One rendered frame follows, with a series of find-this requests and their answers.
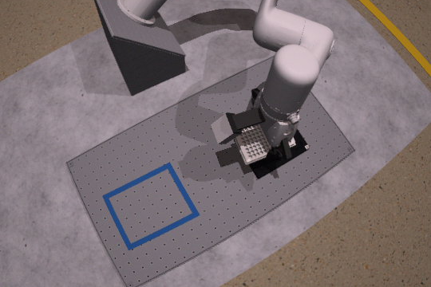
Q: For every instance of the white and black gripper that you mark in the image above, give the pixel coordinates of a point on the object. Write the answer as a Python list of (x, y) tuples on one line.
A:
[(276, 131)]

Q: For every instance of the blue tape outline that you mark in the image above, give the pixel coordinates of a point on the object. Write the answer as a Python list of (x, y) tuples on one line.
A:
[(168, 166)]

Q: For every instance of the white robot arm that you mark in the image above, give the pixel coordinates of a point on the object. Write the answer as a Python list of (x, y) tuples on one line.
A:
[(294, 69)]

